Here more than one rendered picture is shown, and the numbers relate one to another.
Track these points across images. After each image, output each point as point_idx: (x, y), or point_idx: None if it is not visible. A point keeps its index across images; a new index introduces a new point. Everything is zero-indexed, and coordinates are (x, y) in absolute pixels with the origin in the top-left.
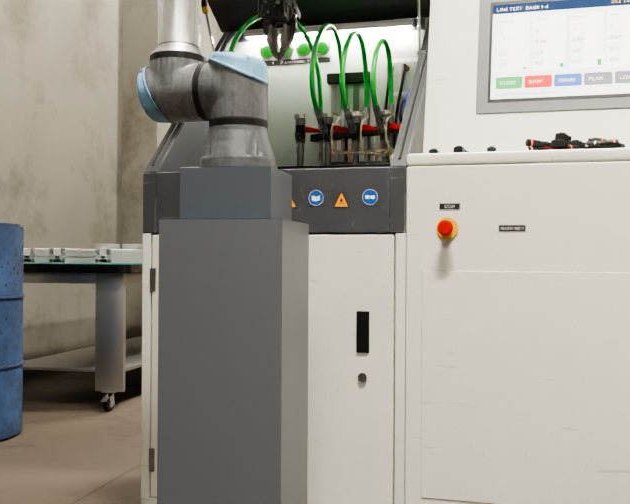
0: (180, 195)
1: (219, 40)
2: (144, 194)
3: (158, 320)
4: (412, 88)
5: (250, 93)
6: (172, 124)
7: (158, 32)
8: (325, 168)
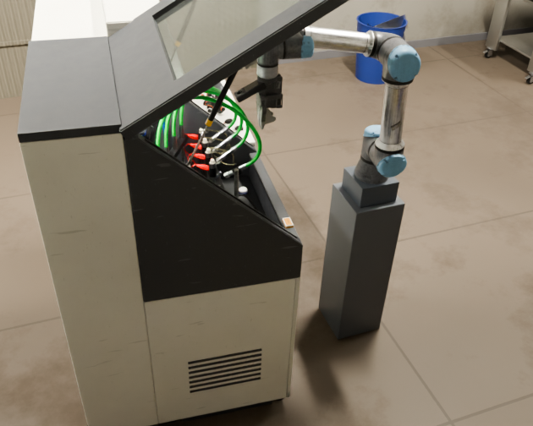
0: (397, 192)
1: (152, 147)
2: (301, 256)
3: (398, 237)
4: (199, 108)
5: None
6: (261, 216)
7: (400, 136)
8: (266, 171)
